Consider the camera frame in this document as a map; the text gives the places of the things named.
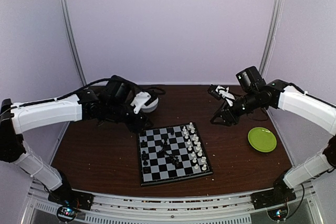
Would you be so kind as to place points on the white ceramic bowl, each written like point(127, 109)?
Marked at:
point(151, 107)

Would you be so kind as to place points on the white rook near corner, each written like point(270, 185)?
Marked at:
point(203, 159)

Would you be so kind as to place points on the black white chessboard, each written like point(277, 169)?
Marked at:
point(185, 143)

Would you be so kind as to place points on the green plate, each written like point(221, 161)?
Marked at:
point(262, 139)

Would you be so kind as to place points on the left aluminium corner post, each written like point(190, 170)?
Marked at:
point(71, 41)

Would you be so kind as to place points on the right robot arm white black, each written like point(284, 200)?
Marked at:
point(285, 96)

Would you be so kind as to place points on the aluminium front rail frame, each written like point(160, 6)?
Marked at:
point(231, 208)

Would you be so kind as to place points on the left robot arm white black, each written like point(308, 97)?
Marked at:
point(119, 101)

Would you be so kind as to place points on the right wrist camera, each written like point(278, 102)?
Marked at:
point(220, 92)

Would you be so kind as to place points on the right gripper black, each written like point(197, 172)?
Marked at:
point(229, 117)

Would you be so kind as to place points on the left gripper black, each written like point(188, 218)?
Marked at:
point(137, 125)

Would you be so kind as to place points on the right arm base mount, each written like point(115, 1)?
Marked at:
point(275, 200)

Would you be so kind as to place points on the black chess pieces pile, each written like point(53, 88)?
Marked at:
point(165, 153)

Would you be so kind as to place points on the aluminium corner post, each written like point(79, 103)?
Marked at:
point(71, 41)
point(270, 40)

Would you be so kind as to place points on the right aluminium corner post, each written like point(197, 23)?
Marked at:
point(270, 40)

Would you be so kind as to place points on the white rook corner piece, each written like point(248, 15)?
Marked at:
point(191, 126)

